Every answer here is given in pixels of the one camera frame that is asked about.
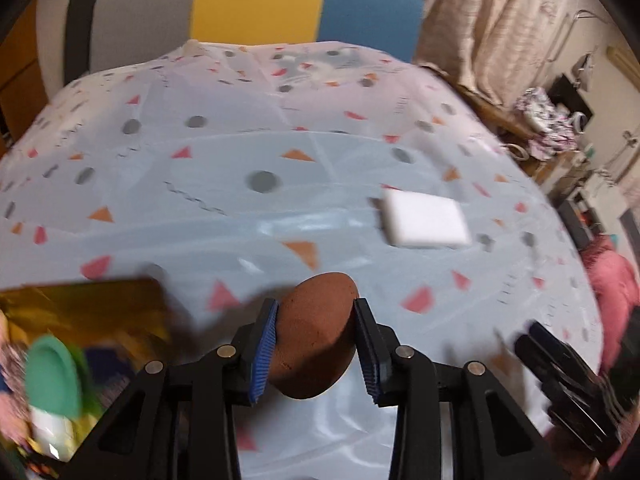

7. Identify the beige patterned curtain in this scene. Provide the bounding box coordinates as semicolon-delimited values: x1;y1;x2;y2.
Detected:
370;0;606;106

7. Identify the orange wooden cabinet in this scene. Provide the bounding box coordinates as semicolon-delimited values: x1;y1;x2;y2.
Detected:
0;0;51;146

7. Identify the brown egg-shaped sponge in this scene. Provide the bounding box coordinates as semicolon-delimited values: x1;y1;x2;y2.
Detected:
269;272;361;401

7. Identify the wooden side table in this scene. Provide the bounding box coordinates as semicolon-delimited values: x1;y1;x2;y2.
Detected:
420;62;566;176

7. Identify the black box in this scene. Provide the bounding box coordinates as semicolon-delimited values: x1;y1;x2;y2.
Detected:
547;74;593;121

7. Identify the grey yellow blue chair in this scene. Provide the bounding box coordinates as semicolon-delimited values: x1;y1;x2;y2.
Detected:
64;0;426;86

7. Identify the garment steamer stand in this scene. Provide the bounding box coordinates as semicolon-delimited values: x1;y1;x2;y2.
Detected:
547;9;608;91

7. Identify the blue and white small box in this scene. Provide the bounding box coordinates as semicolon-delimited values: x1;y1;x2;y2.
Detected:
85;345;136;391

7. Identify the white air conditioner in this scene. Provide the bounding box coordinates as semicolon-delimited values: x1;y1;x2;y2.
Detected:
606;45;640;73

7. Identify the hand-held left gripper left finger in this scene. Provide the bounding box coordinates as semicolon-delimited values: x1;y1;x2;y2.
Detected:
60;297;280;480

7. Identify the crumpled patterned cloth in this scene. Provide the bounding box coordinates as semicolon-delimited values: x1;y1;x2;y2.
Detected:
515;87;583;158

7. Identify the pink blanket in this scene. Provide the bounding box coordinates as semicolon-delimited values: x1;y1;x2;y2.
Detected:
580;237;640;376

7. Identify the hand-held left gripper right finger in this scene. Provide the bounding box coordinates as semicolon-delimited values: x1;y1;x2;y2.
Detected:
352;297;566;480

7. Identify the green and white small bottle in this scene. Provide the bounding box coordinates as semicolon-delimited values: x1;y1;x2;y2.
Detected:
25;335;101;456

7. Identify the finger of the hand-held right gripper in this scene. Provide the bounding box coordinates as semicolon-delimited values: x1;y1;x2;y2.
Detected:
515;321;626;466

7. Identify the gold tray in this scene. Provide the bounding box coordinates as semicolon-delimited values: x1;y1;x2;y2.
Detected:
0;277;171;480

